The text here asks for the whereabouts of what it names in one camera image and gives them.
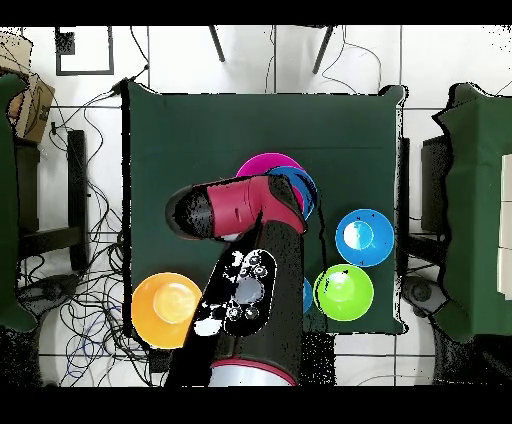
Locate pink plastic bowl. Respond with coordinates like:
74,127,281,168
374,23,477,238
235,152,305,179

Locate large blue plastic bowl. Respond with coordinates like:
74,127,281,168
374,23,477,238
334,208,396,268
265,166,319,222

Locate orange plastic bowl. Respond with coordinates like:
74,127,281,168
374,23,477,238
130,272,204,350

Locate small blue plastic bowl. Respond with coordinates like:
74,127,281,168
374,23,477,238
302,276,314,315

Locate dark green table cloth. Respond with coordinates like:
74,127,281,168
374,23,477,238
126,81,405,337

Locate green plastic bowl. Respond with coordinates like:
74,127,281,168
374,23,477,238
312,263,375,322

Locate black stand leg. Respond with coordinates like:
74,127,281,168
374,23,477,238
311,25,337,76
207,25,226,64

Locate black box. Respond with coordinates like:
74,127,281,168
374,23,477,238
420,135,451,237

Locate grey chair base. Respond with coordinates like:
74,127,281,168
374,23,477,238
401,275,447,318

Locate green cloth covered table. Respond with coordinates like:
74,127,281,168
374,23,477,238
432,82,512,345
0,73,38,333

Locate grey stand base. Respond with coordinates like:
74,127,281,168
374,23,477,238
17,273,81,317

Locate cardboard box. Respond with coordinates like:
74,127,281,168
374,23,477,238
0,33,56,145

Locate black table frame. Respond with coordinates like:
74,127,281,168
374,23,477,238
15,129,90,273

